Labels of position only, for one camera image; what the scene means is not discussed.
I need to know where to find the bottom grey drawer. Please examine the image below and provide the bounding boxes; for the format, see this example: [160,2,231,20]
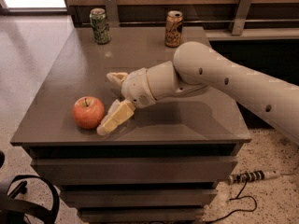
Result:
[78,208,204,224]

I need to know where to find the white power strip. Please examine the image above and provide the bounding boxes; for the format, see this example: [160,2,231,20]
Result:
[227,170,280,185]

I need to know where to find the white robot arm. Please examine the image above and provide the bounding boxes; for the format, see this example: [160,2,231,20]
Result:
[97,42,299,143]

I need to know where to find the black power cable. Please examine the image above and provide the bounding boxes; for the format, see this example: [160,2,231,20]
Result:
[205,180,258,224]

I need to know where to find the left metal bracket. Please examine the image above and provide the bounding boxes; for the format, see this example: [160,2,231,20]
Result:
[104,0,120,27]

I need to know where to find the grey drawer cabinet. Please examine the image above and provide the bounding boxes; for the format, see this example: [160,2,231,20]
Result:
[12,28,250,224]

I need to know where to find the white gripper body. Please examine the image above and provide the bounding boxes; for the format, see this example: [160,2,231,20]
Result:
[121,68,156,108]

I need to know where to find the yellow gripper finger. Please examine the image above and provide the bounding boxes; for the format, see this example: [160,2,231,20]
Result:
[107,72,128,87]
[96,100,135,136]

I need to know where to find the green soda can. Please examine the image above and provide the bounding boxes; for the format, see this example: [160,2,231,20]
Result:
[90,8,110,45]

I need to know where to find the top grey drawer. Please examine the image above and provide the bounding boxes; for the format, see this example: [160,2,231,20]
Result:
[32,156,237,186]

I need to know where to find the orange soda can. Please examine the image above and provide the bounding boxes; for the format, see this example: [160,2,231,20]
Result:
[164,10,183,48]

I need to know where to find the grey drawer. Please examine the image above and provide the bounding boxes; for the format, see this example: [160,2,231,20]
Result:
[78,208,204,224]
[61,189,217,208]
[32,156,237,186]

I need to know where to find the metal bracket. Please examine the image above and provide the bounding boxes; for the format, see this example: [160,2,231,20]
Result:
[104,0,120,27]
[230,0,252,36]

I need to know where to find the grey side shelf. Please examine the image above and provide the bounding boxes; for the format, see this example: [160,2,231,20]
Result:
[206,28,299,41]

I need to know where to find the black office chair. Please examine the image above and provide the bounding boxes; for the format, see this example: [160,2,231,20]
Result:
[0,175,60,224]

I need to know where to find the metal rail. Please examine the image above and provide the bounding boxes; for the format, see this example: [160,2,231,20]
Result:
[81,18,299,27]

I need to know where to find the right metal bracket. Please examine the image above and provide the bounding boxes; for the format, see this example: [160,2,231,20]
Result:
[230,0,252,36]

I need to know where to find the red apple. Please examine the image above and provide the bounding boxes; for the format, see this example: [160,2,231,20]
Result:
[72,96,105,130]

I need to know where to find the middle grey drawer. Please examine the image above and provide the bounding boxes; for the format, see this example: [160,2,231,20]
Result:
[61,189,217,208]

